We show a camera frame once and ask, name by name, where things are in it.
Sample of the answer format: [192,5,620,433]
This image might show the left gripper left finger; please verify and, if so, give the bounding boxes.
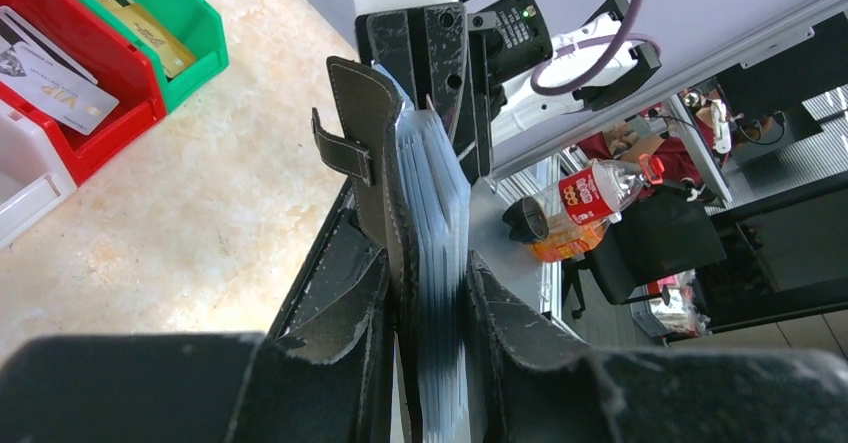
[1,253,391,442]

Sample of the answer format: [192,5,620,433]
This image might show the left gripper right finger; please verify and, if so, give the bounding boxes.
[466,253,847,442]

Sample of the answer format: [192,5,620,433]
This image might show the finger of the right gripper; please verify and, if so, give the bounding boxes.
[423,3,492,183]
[366,10,417,104]

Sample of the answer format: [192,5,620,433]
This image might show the black leather card holder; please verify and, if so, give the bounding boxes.
[312,56,424,442]

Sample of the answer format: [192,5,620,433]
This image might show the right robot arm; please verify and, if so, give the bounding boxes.
[355,0,661,182]

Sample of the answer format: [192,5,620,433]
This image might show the gold card in green bin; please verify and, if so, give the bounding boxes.
[97,0,197,80]

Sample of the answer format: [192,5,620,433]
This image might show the white cards in red bin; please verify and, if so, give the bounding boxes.
[1,6,119,136]

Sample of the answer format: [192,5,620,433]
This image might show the plastic soda bottle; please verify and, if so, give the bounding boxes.
[502,154,665,263]

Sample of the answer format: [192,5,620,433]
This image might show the green plastic bin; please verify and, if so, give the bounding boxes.
[79,0,229,113]

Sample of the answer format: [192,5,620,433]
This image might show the person in red shirt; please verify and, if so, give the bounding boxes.
[577,104,717,204]

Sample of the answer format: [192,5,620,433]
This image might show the white plastic bin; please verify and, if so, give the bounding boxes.
[1,102,77,247]

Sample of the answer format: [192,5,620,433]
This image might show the red plastic bin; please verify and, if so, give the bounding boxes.
[1,0,166,184]

